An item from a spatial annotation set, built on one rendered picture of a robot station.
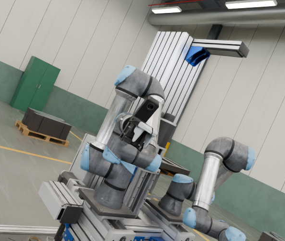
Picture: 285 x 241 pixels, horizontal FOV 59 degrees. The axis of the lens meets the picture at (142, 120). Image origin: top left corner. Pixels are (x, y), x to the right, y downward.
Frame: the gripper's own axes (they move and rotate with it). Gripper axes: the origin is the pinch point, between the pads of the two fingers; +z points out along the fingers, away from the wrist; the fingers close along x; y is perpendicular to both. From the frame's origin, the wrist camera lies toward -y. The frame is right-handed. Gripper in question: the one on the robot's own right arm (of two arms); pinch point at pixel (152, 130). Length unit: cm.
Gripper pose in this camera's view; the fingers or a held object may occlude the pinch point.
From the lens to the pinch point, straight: 67.4
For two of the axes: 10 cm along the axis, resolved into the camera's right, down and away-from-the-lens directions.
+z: 2.4, 1.1, -9.6
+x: -8.1, -5.2, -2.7
